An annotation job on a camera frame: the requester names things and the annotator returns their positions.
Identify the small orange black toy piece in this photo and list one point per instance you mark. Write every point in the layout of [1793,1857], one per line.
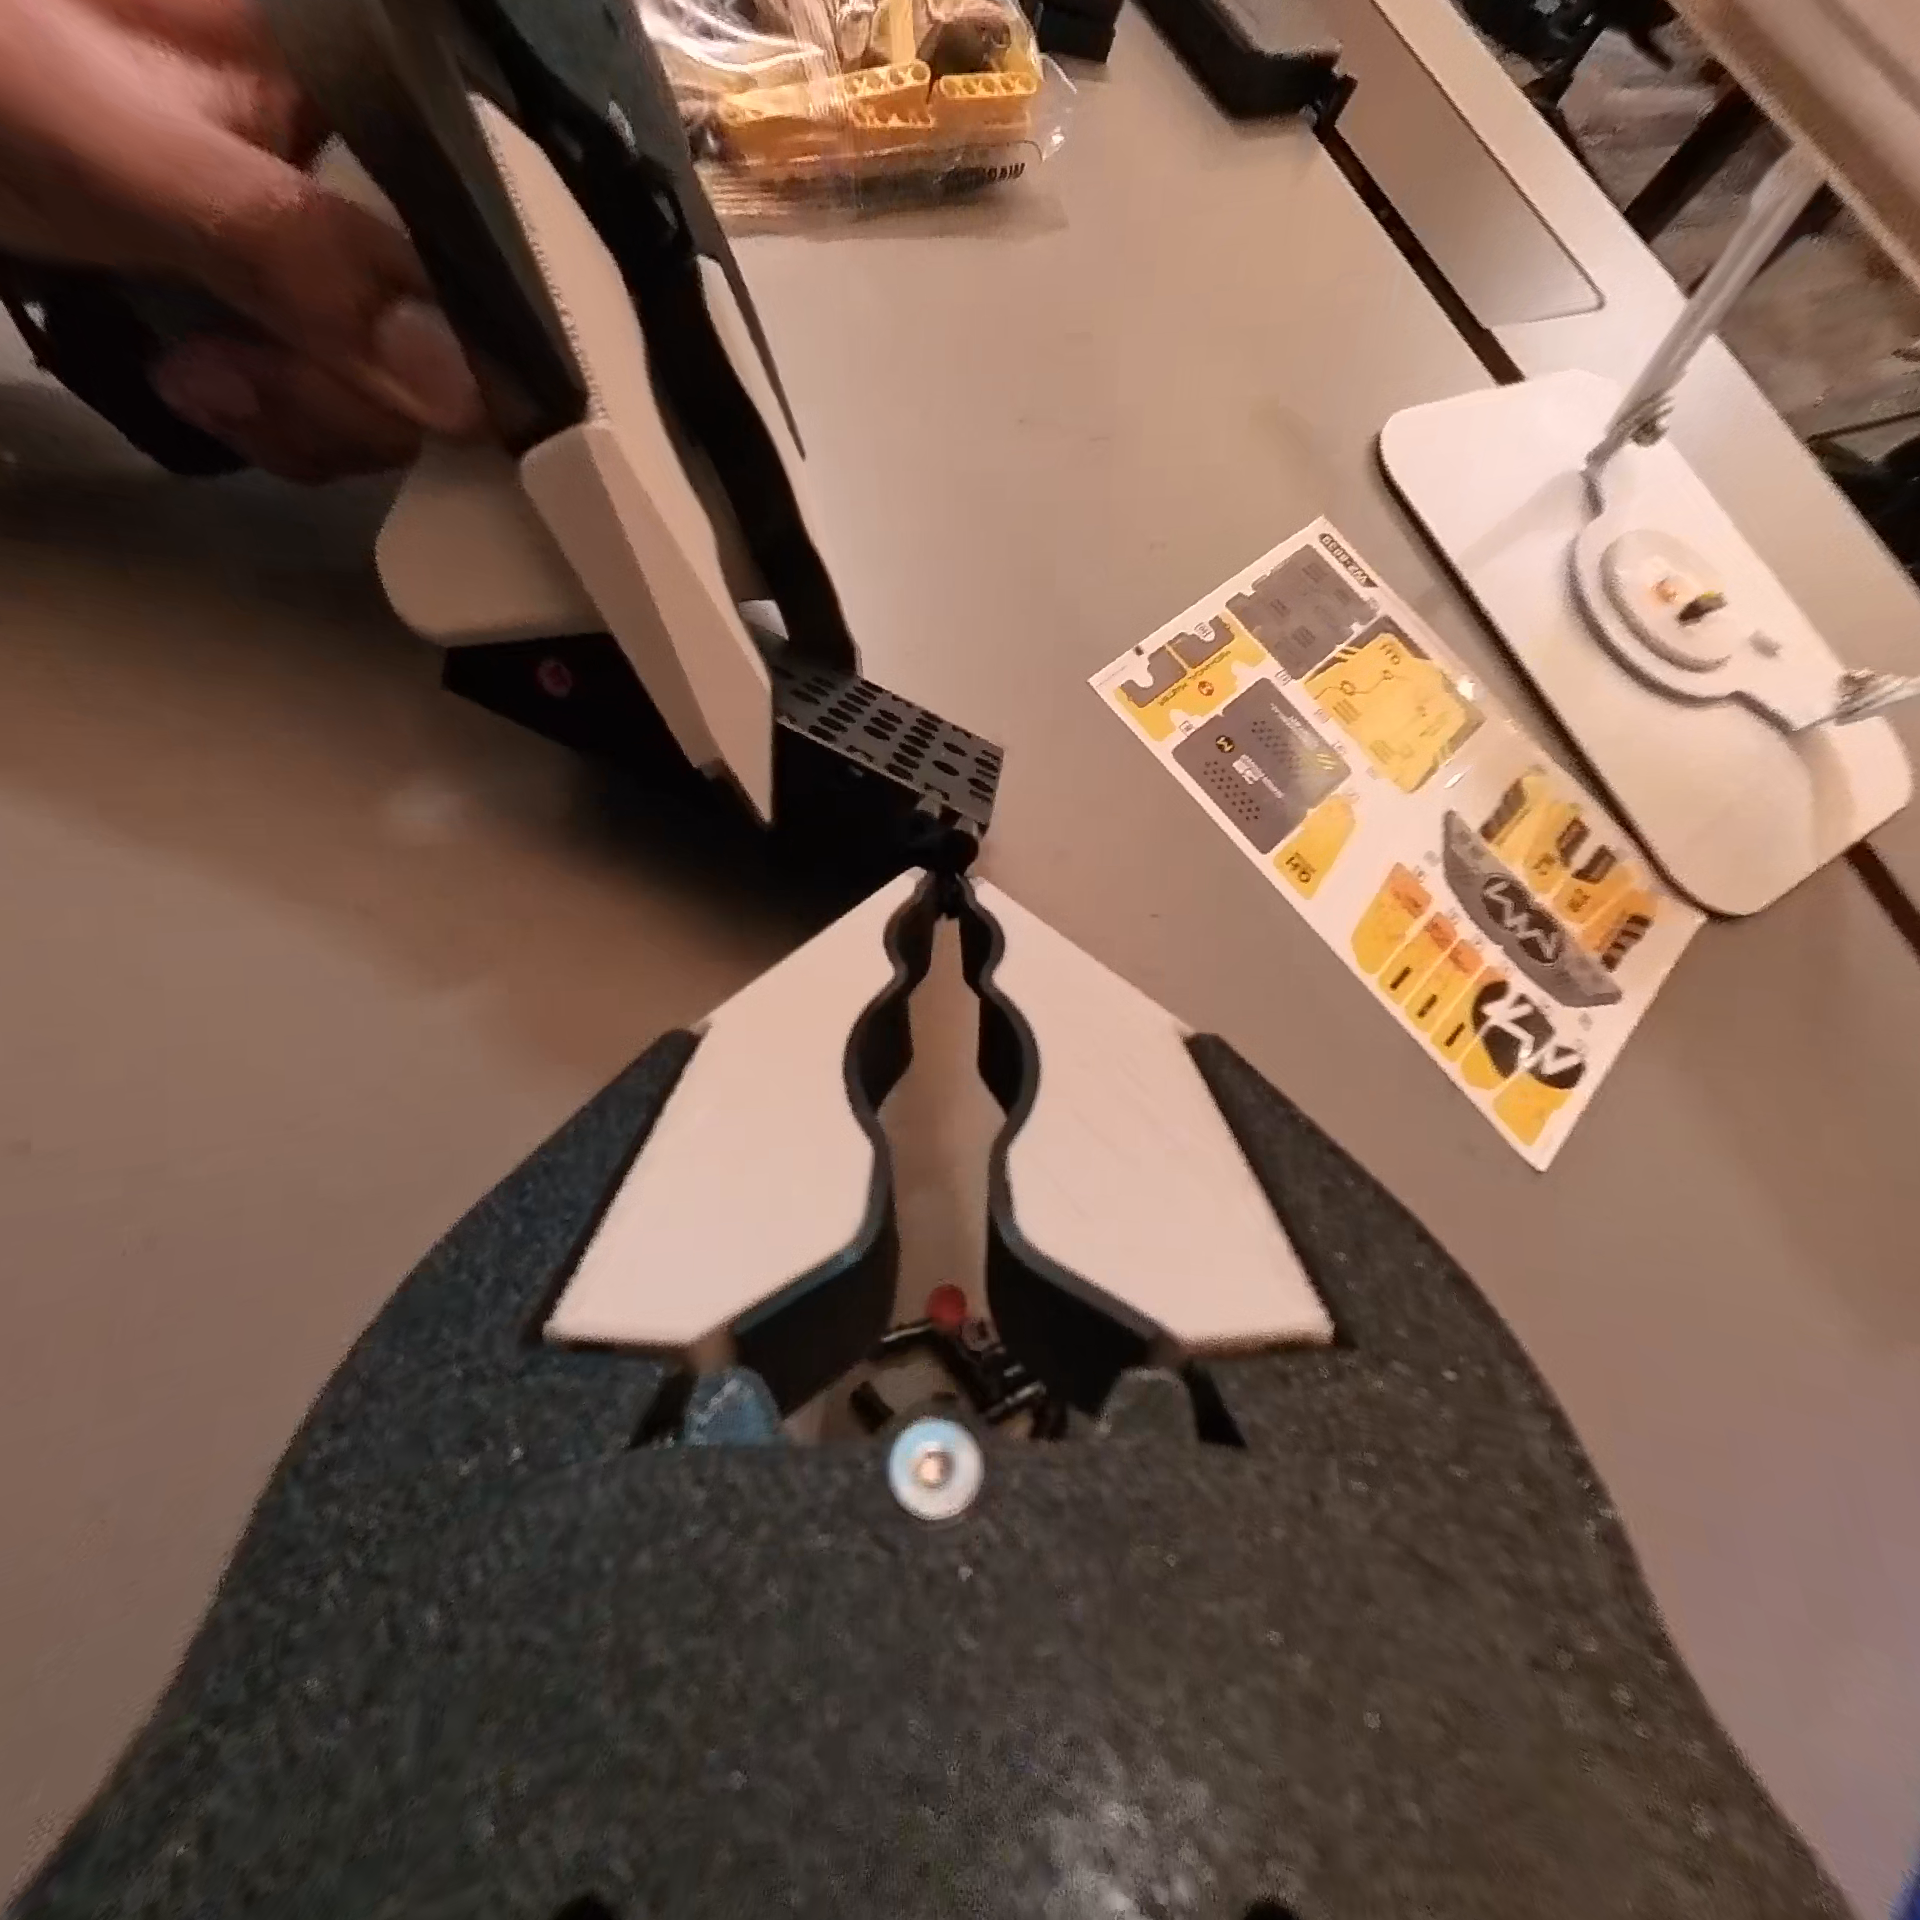
[1688,599]

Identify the black power strip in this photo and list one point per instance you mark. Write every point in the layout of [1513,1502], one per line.
[1244,54]

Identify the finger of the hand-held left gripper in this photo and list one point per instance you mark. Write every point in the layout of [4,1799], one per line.
[481,546]
[661,570]

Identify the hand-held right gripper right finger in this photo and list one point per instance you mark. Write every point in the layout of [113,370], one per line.
[1155,1171]

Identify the black perforated block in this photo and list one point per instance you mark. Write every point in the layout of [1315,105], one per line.
[901,743]

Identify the black box red label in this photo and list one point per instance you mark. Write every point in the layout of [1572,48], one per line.
[1079,23]

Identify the pile of small connector pins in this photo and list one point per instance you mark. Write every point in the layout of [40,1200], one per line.
[974,1350]

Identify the person's left hand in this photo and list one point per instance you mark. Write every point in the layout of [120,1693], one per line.
[195,195]

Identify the white wooden book stand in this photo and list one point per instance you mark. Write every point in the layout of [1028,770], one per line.
[1484,480]

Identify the bag of yellow parts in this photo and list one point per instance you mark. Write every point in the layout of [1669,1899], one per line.
[870,105]

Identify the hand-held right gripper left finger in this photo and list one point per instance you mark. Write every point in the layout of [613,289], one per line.
[735,1154]

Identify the yellow grey sticker sheet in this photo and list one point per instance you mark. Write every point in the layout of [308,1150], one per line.
[1276,751]

